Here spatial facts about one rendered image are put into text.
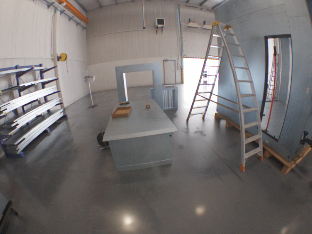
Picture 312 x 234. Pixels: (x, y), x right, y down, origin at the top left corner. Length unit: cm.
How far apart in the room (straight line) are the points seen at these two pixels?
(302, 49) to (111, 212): 327
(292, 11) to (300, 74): 98
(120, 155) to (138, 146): 30
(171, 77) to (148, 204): 1076
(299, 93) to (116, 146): 277
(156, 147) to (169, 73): 1001
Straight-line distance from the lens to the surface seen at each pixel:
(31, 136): 430
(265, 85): 267
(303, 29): 240
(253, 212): 180
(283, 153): 257
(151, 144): 179
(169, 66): 1150
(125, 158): 190
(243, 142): 209
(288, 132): 244
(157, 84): 345
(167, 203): 163
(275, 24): 264
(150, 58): 1128
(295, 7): 256
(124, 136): 166
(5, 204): 232
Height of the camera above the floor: 141
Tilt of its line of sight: 21 degrees down
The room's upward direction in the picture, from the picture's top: 4 degrees counter-clockwise
